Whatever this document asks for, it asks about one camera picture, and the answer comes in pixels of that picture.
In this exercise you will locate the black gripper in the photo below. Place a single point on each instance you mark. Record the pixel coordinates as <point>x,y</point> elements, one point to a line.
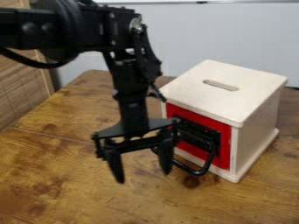
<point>135,132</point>

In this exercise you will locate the red drawer front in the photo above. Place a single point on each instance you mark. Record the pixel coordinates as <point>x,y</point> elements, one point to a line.
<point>202,132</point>

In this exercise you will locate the black metal drawer handle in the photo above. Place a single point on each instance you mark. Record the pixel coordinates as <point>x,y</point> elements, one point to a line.
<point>194,169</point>

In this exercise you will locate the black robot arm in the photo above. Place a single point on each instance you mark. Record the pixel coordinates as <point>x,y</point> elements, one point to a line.
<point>47,35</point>

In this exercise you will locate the light wooden box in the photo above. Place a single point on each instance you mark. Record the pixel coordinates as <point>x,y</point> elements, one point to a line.
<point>237,96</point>

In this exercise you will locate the wooden slatted panel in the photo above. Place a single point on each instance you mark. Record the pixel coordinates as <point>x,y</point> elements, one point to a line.
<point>26,86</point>

